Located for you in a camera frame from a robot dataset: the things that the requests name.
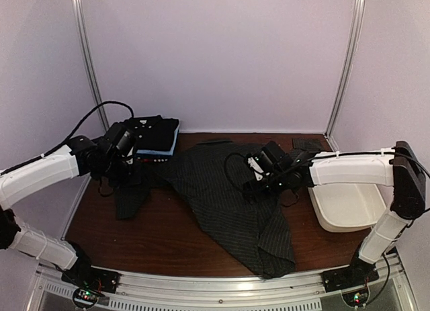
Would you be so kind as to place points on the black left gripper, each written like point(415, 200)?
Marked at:
point(136, 179)

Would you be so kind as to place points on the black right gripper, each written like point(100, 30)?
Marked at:
point(254, 195)

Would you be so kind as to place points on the dark pinstriped long sleeve shirt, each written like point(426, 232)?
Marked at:
point(208, 177)

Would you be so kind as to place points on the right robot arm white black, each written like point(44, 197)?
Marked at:
point(396, 167)

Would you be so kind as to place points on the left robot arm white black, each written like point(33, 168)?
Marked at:
point(107, 157)

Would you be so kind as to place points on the white plastic basin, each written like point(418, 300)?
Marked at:
point(342, 208)

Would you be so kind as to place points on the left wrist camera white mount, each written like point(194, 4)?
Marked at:
point(129, 154)

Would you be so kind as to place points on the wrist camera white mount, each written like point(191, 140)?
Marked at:
point(255, 168)
point(129, 154)

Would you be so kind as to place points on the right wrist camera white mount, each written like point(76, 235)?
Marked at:
point(255, 168)

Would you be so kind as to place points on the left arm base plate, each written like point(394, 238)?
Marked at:
point(93, 279)

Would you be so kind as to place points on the aluminium front rail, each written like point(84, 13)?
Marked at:
point(298, 291)

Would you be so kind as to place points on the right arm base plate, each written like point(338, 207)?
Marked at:
point(347, 277)

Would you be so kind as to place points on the right aluminium corner post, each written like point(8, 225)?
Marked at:
point(352, 44)

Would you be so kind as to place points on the aluminium corner post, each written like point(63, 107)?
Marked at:
point(77, 6)
point(352, 44)

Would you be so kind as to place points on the left aluminium corner post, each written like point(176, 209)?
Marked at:
point(77, 6)

